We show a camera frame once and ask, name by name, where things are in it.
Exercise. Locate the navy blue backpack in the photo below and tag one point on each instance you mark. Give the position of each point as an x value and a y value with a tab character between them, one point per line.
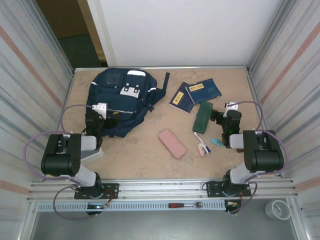
120	110

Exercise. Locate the green pencil case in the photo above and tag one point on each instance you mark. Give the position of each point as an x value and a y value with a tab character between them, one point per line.
201	117

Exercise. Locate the large blue book yellow label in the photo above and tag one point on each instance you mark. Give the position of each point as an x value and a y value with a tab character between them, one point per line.
205	92

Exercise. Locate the light blue correction tape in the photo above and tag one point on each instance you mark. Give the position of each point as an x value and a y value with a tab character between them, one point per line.
216	142

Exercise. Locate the white marker blue cap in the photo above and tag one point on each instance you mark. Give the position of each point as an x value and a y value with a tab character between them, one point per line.
197	136

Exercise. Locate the small blue book yellow label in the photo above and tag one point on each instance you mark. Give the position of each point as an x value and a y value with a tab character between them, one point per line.
180	100

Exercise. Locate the pink pencil case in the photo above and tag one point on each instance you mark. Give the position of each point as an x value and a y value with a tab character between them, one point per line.
172	143

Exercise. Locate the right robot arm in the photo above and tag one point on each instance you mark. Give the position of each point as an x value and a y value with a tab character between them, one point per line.
262	150

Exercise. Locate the white grey box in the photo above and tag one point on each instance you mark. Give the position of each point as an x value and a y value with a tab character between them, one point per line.
93	156

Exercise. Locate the grey tape roll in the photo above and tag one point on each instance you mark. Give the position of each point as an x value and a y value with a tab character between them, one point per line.
271	211

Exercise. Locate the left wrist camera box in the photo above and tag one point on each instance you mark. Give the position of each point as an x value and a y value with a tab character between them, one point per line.
100	109

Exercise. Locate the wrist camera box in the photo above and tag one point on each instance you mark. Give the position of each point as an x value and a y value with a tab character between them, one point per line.
232	107
100	109

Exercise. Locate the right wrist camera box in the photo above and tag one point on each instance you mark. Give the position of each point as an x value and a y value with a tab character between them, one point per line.
232	107

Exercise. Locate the aluminium table frame bar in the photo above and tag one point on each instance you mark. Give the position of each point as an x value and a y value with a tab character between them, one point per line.
200	67

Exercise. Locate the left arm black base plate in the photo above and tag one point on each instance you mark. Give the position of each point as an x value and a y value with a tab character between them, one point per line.
111	191

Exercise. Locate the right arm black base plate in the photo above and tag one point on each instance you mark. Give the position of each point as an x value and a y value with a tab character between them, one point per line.
212	190

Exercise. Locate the aluminium mounting rail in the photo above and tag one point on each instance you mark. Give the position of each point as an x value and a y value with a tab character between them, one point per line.
162	187

